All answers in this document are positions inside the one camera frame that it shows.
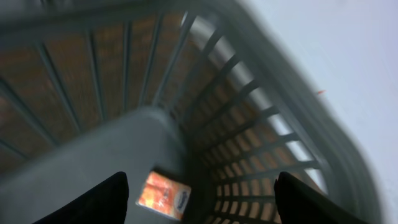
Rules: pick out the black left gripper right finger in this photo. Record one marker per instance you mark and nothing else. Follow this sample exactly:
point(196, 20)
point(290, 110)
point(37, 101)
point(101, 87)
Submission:
point(297, 203)

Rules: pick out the small orange snack packet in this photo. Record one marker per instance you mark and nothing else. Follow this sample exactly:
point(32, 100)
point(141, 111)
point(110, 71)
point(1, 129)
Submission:
point(164, 196)

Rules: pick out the grey plastic mesh basket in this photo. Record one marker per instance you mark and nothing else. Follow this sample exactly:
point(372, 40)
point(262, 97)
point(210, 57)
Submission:
point(193, 90)

